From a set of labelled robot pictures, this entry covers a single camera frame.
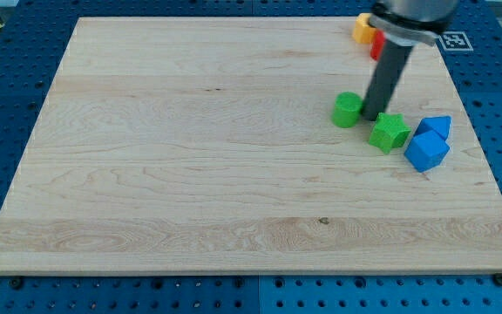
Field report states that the white fiducial marker tag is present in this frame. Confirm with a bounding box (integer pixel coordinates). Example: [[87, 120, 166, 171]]
[[438, 31, 473, 51]]

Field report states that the yellow block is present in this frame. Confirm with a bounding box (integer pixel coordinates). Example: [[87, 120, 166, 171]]
[[352, 13, 377, 44]]

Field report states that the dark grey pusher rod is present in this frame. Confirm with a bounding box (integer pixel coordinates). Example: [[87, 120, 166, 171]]
[[362, 40, 413, 121]]

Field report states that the black bolt front left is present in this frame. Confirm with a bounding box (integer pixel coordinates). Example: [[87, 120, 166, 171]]
[[8, 277, 24, 290]]

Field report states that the red block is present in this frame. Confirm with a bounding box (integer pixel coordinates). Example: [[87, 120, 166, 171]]
[[370, 30, 385, 61]]

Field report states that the green star block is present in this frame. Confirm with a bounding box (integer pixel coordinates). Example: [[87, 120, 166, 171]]
[[368, 113, 411, 154]]

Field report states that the black bolt front right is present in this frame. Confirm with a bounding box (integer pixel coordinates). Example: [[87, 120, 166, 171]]
[[492, 273, 502, 287]]

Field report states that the blue cube block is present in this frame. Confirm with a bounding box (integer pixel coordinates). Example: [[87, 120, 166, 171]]
[[404, 130, 450, 173]]

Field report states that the black bolt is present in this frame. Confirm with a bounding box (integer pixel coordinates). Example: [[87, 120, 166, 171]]
[[8, 277, 24, 290], [492, 273, 502, 287]]

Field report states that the blue triangular block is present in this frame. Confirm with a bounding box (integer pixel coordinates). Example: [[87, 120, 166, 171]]
[[415, 115, 452, 140]]

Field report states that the light wooden board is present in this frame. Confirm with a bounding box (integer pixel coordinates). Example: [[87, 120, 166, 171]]
[[0, 17, 502, 276]]

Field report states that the green cylinder block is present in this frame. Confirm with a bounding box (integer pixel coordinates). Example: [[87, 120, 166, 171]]
[[331, 92, 363, 128]]

